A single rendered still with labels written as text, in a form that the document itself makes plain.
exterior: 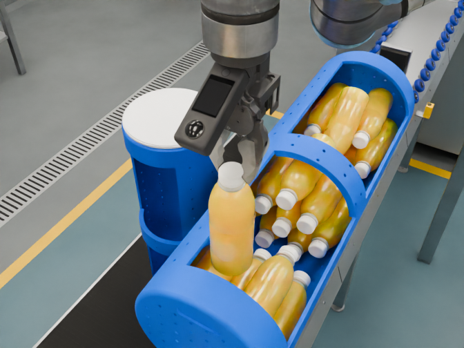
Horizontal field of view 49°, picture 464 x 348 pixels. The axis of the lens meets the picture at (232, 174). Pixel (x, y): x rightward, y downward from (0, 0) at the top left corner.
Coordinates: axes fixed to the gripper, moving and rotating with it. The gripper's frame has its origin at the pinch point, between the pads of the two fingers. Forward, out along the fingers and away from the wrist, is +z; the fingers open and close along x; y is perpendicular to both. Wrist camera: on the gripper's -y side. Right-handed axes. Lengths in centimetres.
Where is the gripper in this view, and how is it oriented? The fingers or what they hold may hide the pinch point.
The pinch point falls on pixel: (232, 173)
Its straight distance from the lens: 74.5
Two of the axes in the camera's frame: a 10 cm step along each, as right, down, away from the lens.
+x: -8.7, -3.3, 3.6
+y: 4.9, -6.0, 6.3
